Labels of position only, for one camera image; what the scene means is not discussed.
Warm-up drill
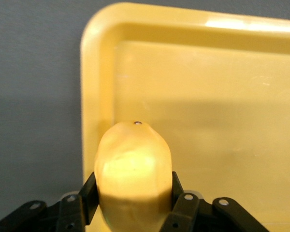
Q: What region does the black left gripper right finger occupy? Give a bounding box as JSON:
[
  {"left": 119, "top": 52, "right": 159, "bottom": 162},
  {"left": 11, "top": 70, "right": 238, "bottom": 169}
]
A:
[{"left": 159, "top": 171, "right": 271, "bottom": 232}]

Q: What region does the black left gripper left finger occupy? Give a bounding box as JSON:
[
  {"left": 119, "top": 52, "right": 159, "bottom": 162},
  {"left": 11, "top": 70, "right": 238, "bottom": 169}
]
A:
[{"left": 0, "top": 171, "right": 98, "bottom": 232}]

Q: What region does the yellow potato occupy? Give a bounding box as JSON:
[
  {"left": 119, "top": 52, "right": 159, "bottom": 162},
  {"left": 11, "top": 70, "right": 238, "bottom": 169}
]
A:
[{"left": 94, "top": 120, "right": 173, "bottom": 232}]

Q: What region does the yellow plastic tray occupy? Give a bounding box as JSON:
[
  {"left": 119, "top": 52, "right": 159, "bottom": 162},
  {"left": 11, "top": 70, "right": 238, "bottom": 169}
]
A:
[{"left": 80, "top": 2, "right": 290, "bottom": 232}]

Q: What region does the dark grey table mat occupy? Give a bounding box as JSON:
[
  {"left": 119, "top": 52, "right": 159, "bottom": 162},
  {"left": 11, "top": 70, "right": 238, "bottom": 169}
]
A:
[{"left": 0, "top": 0, "right": 290, "bottom": 232}]

